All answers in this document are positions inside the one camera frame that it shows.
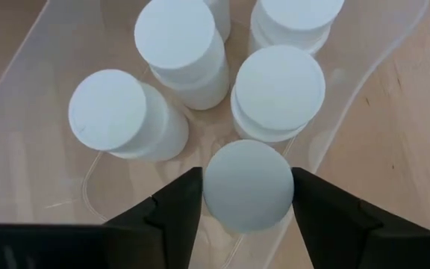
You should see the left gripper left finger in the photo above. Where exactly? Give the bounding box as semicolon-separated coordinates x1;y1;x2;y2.
105;167;204;269

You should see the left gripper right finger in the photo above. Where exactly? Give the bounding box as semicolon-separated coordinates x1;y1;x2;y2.
292;167;430;269

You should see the white pill bottle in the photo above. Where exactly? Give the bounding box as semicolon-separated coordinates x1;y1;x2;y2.
68;68;190;162
204;0;232;43
134;0;231;111
230;44;327;143
202;139;295;235
249;0;346;57

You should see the clear plastic basket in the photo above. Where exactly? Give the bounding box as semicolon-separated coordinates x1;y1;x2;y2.
0;0;430;269

